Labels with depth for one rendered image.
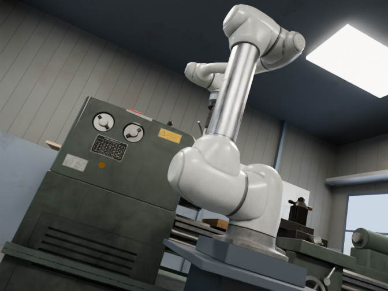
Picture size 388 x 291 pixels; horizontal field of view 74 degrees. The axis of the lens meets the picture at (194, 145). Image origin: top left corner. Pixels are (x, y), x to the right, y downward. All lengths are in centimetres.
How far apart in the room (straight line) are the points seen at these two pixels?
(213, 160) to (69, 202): 72
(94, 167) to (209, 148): 65
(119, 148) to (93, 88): 315
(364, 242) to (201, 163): 143
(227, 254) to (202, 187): 18
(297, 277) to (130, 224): 70
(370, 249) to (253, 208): 128
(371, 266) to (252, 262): 126
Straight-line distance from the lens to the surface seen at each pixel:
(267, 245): 83
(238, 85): 88
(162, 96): 439
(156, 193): 121
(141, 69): 455
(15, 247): 125
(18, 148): 420
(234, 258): 73
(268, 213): 82
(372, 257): 194
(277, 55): 109
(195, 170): 70
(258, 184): 81
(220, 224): 134
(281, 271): 80
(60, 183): 126
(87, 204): 122
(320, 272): 150
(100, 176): 123
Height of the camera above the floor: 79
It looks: 19 degrees up
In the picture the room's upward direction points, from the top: 18 degrees clockwise
